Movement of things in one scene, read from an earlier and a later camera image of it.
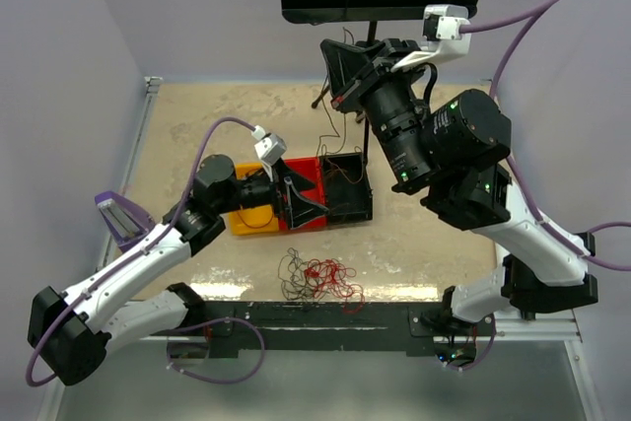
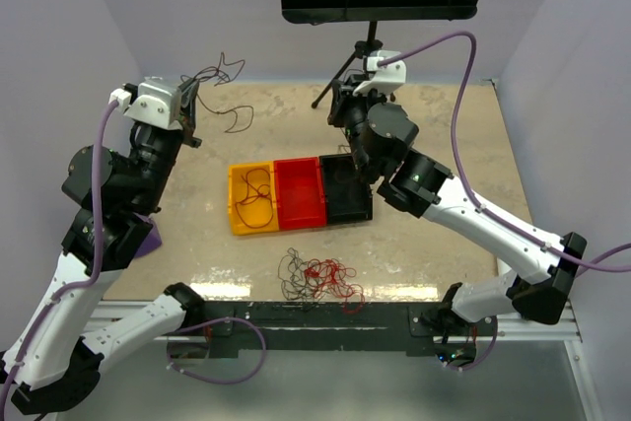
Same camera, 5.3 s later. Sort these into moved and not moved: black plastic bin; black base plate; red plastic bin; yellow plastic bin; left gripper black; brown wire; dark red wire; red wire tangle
Moved: dark red wire; left gripper black; brown wire
Not moved: black base plate; yellow plastic bin; black plastic bin; red plastic bin; red wire tangle
